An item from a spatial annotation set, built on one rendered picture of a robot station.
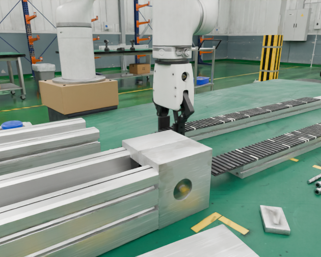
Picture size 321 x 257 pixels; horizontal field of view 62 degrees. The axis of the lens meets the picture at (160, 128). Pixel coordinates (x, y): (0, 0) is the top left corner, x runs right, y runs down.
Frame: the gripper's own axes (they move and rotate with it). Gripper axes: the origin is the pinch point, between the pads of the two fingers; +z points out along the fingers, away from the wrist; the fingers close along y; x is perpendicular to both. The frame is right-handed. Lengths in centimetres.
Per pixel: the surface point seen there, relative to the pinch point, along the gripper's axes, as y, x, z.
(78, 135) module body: -4.9, 23.3, -4.3
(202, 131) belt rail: -2.1, -7.9, 1.8
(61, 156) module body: -5.0, 26.4, -1.3
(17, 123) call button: 11.8, 30.5, -3.4
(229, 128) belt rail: -2.2, -17.8, 2.8
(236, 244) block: -38.2, 22.2, -5.6
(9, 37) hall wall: 768, -54, -22
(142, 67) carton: 518, -298, 46
